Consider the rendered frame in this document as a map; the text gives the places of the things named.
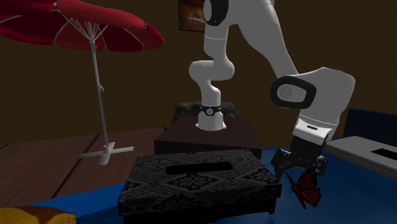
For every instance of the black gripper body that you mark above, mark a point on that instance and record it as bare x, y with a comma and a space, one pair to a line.
305, 149

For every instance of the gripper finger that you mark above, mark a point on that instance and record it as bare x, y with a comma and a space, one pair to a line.
321, 164
279, 161

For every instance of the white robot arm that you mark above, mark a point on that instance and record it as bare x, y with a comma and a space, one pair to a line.
266, 34

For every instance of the red butterfly figure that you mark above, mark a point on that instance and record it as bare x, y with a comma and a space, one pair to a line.
308, 187

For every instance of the grey tissue box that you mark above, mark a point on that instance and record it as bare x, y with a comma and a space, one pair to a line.
353, 152

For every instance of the black patterned tissue box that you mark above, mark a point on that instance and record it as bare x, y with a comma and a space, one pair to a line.
198, 189

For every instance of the dark brown robot stand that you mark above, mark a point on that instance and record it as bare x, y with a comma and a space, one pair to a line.
186, 136

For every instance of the red parasol with white pole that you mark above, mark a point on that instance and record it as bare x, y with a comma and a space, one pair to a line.
77, 24

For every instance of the yellow brown rounded block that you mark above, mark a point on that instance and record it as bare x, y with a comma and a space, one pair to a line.
31, 215

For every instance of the orange wall picture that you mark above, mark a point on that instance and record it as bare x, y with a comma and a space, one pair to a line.
190, 15

